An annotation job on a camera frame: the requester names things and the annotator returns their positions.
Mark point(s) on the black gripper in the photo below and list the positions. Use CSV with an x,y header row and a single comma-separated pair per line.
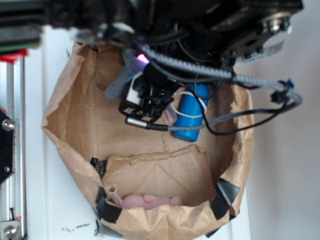
x,y
156,90

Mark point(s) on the gray plush animal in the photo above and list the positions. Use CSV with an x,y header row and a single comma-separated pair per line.
x,y
132,66

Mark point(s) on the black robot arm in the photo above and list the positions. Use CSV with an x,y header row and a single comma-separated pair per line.
x,y
187,42

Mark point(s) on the pink plush animal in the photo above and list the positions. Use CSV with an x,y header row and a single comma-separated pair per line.
x,y
147,201

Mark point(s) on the blue plastic bottle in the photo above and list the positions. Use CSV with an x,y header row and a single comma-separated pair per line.
x,y
190,111

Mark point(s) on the brown paper bag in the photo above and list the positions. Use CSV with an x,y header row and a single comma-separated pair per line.
x,y
99,148

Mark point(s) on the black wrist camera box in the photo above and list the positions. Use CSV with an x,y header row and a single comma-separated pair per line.
x,y
134,97

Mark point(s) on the aluminium frame rail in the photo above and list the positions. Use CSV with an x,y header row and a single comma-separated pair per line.
x,y
13,217

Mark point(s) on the black metal bracket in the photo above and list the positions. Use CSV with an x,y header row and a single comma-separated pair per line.
x,y
7,133

